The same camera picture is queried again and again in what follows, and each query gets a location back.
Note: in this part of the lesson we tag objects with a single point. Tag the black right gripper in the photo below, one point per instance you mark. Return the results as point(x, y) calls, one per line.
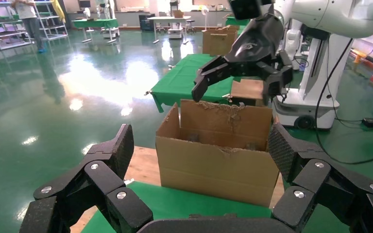
point(257, 41)

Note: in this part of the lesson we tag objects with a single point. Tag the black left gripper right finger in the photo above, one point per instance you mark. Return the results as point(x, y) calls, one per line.
point(328, 193)

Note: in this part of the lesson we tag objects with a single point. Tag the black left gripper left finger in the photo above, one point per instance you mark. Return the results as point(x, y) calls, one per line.
point(77, 199)

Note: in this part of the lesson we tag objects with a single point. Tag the small white robot base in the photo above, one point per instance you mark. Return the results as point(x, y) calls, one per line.
point(174, 33)

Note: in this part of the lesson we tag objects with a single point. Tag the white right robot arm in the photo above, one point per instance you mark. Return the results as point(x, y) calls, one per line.
point(334, 16)

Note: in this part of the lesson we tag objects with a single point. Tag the flat closed cardboard box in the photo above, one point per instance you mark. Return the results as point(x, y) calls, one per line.
point(247, 90)

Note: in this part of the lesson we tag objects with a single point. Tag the tall brown carton with flaps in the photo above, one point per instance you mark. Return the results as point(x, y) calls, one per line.
point(215, 41)

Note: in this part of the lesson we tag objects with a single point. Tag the small carton on white table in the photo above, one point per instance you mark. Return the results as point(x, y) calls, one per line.
point(177, 14)

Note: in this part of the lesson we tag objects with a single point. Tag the large open torn carton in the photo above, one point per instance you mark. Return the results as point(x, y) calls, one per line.
point(205, 173)

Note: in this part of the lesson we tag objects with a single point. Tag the plain green tablecloth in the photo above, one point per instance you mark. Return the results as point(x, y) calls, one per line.
point(180, 77)

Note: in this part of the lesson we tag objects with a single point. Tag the white standing fan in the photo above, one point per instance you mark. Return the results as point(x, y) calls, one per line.
point(203, 11)

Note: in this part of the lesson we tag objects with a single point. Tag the white table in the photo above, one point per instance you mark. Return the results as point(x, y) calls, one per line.
point(168, 18)

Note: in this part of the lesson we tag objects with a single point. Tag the black cabinet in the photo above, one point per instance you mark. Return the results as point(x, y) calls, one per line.
point(145, 23)

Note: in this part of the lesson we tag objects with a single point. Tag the green covered table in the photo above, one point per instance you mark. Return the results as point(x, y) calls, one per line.
point(94, 23)

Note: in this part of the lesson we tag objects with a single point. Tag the narrow metal shelf rack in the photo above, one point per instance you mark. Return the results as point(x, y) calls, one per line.
point(53, 27)

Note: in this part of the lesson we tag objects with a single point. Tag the person in white shirt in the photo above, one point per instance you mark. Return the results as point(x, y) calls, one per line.
point(28, 19)

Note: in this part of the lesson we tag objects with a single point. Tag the yellow hanging cloth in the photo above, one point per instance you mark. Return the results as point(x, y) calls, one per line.
point(57, 11)

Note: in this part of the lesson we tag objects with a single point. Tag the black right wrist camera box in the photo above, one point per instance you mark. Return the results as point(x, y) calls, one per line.
point(246, 8)

